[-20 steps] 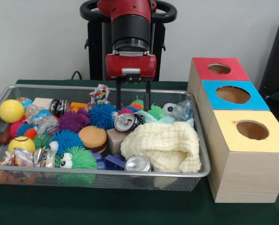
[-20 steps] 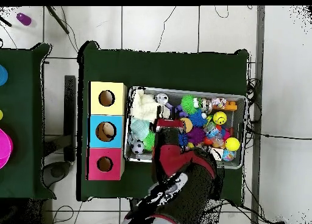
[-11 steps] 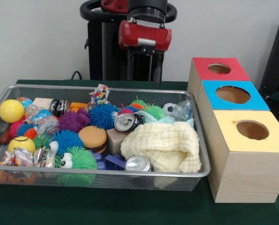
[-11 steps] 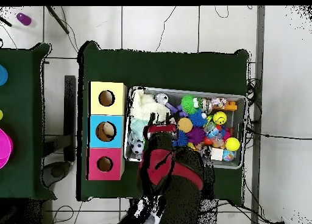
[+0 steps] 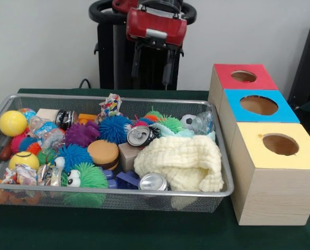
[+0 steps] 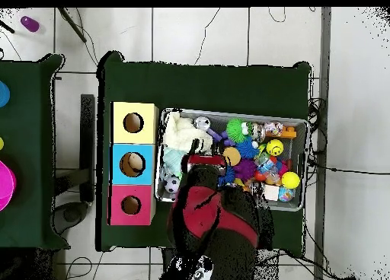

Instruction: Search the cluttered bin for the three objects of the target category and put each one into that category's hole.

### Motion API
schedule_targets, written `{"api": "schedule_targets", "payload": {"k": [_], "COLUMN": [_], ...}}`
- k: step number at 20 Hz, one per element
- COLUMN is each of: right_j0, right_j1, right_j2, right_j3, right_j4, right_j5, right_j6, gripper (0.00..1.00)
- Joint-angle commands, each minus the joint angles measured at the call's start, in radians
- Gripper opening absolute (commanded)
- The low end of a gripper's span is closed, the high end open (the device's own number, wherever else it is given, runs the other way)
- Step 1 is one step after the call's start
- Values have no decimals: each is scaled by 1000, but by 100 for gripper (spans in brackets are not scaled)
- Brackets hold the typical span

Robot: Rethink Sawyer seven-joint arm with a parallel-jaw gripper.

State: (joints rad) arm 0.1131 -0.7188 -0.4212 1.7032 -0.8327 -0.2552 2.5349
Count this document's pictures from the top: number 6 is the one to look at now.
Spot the green fuzzy toy with eyes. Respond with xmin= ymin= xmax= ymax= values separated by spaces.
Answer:
xmin=225 ymin=118 xmax=251 ymax=142

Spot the small black white soccer ball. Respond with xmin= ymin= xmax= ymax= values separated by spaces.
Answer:
xmin=163 ymin=175 xmax=181 ymax=193

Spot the purple spiky ball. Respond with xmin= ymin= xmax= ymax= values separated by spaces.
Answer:
xmin=233 ymin=157 xmax=257 ymax=180

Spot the cream waffle cloth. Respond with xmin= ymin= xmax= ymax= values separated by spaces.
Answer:
xmin=162 ymin=111 xmax=213 ymax=153

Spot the shallow clear mesh bin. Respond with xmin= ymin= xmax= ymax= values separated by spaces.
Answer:
xmin=153 ymin=107 xmax=310 ymax=212

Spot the black upright panel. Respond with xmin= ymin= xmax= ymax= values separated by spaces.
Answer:
xmin=79 ymin=94 xmax=96 ymax=203

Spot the light teal cloth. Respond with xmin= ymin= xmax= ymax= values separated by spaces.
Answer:
xmin=163 ymin=148 xmax=187 ymax=171

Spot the wooden box with three holes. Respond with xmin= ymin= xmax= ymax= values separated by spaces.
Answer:
xmin=107 ymin=101 xmax=160 ymax=227

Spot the blue fuzzy toy with eyes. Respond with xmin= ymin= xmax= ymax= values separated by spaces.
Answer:
xmin=235 ymin=136 xmax=261 ymax=160

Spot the purple bottle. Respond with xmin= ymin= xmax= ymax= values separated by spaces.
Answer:
xmin=20 ymin=15 xmax=40 ymax=33

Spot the yellow smiley face ball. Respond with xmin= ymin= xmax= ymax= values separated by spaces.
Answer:
xmin=265 ymin=138 xmax=285 ymax=157

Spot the black cable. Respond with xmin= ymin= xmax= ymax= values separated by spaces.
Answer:
xmin=307 ymin=157 xmax=390 ymax=176

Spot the plain yellow ball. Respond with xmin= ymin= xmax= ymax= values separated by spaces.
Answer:
xmin=280 ymin=170 xmax=302 ymax=189

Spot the blue plastic cup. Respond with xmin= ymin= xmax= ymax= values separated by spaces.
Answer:
xmin=0 ymin=80 xmax=11 ymax=108

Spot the dark green side table cloth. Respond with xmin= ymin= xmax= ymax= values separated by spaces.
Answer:
xmin=0 ymin=52 xmax=71 ymax=250

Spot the silver crushed can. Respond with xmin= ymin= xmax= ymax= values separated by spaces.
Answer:
xmin=193 ymin=116 xmax=211 ymax=131

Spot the toy hamburger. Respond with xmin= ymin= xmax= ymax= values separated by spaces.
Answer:
xmin=222 ymin=146 xmax=241 ymax=167

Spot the black rod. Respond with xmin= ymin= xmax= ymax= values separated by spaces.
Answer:
xmin=57 ymin=7 xmax=88 ymax=43

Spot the magenta plastic bowl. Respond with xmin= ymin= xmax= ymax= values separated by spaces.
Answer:
xmin=0 ymin=159 xmax=17 ymax=212

